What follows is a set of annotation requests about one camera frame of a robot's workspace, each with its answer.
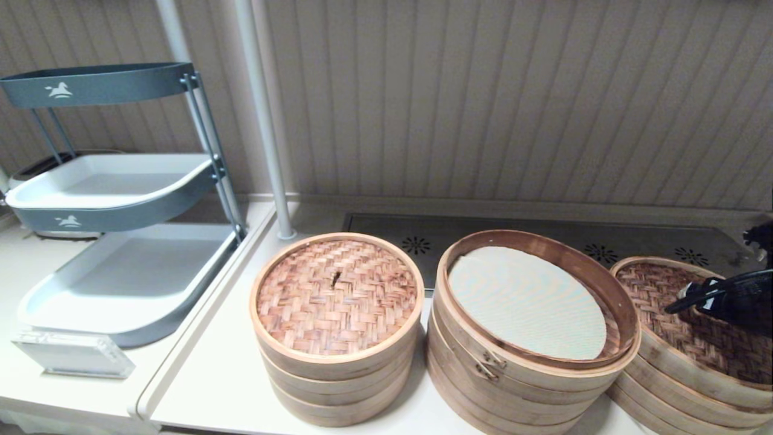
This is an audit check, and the large woven bamboo steamer lid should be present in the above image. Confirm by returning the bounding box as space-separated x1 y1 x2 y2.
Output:
609 256 773 409

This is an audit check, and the large bamboo steamer basket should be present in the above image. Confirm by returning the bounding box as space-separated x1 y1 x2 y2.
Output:
434 229 642 396
605 370 773 435
425 320 611 435

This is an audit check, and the white round steamer liner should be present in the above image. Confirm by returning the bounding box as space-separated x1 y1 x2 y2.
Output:
447 245 608 361

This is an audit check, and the small woven bamboo steamer lid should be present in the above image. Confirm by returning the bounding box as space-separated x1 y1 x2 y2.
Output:
250 233 425 381

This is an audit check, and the small bamboo steamer basket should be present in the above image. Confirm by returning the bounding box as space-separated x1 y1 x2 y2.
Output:
269 375 412 428
260 338 419 407

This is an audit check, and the dark steel drain tray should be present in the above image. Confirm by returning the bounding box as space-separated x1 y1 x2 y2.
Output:
342 213 763 292

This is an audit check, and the white round support pole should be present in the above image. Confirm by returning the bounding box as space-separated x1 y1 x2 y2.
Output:
156 0 195 66
234 0 297 241

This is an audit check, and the grey storage rack tray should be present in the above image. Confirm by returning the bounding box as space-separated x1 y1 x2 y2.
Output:
5 152 219 234
0 62 196 109
17 224 240 349

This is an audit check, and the clear acrylic sign holder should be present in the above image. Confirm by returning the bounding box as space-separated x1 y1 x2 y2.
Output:
11 330 136 380

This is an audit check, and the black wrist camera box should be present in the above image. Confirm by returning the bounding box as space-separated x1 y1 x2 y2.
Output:
678 278 722 303

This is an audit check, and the grey metal rack frame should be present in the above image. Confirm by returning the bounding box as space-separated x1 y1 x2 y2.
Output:
29 74 248 241

